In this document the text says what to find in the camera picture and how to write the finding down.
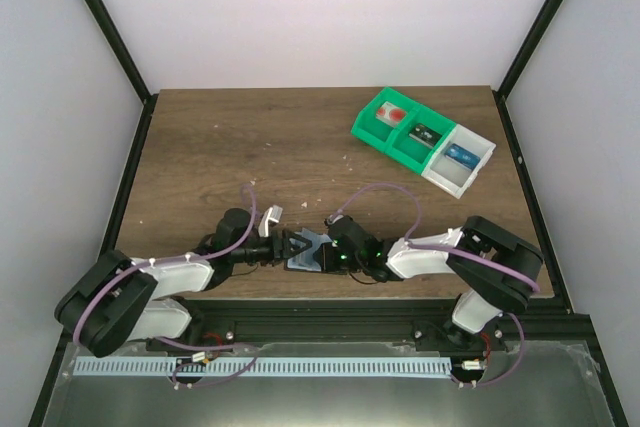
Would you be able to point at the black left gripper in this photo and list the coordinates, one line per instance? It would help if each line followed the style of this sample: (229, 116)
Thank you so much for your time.
(278, 250)

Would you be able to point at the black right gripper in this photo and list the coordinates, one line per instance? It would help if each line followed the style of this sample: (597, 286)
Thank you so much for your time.
(325, 257)

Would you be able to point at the black leather card holder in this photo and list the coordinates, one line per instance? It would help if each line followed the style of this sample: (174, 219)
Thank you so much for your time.
(303, 262)

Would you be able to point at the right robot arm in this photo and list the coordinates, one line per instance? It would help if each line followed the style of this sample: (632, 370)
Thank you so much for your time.
(499, 268)

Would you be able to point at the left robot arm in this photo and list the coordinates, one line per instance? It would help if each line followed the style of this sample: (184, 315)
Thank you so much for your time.
(123, 299)

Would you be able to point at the red white card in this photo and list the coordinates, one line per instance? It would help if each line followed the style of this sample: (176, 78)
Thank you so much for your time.
(390, 114)

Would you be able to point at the black VIP card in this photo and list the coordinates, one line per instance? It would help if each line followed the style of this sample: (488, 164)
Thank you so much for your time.
(424, 135)

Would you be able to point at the blue card in bin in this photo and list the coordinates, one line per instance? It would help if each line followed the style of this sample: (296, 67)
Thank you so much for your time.
(462, 156)

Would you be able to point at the green bin middle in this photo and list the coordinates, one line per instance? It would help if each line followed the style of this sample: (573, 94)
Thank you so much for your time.
(414, 141)

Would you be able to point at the green bin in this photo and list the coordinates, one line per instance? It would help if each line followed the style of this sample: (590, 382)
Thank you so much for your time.
(378, 122)
(414, 141)

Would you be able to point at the green bin far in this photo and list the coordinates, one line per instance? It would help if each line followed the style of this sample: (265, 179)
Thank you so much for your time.
(378, 122)

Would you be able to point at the white translucent bin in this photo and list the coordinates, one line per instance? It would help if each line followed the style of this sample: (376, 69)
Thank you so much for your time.
(451, 176)

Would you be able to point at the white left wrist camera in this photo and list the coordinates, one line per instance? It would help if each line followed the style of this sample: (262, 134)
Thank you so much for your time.
(270, 218)

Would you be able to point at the light blue slotted cable duct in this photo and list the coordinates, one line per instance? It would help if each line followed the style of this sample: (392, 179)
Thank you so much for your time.
(401, 367)

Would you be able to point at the black aluminium front rail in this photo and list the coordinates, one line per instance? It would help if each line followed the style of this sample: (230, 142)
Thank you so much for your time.
(424, 324)

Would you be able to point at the black left frame post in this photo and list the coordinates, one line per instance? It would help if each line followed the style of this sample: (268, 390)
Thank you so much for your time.
(115, 41)

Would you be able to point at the black frame post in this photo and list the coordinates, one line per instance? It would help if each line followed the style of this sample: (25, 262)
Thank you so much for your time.
(535, 34)
(115, 41)

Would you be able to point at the black right frame post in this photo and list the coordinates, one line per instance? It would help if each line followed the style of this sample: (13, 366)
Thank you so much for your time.
(535, 34)

